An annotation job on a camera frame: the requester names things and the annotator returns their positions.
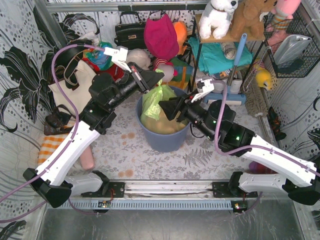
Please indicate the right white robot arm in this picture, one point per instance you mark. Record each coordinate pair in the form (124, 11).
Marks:
(299, 179)

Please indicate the teal folded cloth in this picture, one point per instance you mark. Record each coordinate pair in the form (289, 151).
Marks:
(212, 59)

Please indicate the black round hat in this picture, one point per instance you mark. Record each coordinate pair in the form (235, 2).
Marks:
(66, 55)

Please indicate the green plastic trash bag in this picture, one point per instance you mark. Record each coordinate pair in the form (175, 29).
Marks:
(153, 117)

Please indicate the dark brown leather bag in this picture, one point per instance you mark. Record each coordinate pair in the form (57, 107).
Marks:
(57, 122)

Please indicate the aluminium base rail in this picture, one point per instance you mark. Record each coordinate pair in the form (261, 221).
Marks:
(148, 195)

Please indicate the black leather handbag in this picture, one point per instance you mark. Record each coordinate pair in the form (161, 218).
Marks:
(131, 35)

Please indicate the colourful patterned cloth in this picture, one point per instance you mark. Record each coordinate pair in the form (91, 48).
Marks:
(97, 60)

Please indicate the black wire basket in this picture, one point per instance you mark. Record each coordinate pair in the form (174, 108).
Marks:
(307, 60)

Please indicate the cream canvas tote bag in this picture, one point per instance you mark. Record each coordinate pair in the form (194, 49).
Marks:
(80, 96)

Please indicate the black orange small toy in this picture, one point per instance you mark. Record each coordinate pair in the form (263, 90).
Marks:
(275, 124)

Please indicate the white plush dog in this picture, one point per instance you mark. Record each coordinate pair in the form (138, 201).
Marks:
(216, 18)

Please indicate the blue grey trash bin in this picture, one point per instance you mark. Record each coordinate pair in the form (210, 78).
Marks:
(163, 143)

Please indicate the red garment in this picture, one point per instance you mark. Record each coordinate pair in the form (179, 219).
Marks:
(115, 71)

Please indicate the pink white plush pig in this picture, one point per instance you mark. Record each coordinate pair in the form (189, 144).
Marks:
(165, 67)

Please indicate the yellow plush duck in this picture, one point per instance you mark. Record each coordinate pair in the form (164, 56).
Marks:
(262, 76)

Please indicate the pink plush cylinder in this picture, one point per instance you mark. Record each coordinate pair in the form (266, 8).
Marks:
(87, 159)

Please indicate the magenta cloth bag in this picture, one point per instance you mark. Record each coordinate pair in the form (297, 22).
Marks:
(160, 38)

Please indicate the white plush lamb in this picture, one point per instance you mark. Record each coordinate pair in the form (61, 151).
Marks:
(140, 57)

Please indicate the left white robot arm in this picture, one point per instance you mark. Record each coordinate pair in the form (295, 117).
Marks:
(50, 179)

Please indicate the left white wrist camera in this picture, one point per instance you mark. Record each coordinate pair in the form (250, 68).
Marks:
(118, 56)

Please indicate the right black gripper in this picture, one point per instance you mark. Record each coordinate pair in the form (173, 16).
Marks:
(183, 107)

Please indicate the rainbow striped cloth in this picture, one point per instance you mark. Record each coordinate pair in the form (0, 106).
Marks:
(184, 73)

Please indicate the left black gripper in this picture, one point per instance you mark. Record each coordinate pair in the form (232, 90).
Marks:
(140, 80)

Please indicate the orange white checked towel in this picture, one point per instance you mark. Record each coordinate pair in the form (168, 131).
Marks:
(49, 145)

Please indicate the brown teddy bear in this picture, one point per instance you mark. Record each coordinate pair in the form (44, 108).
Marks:
(249, 14)

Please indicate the silver foil pouch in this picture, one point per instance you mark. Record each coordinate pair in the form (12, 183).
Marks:
(290, 48)

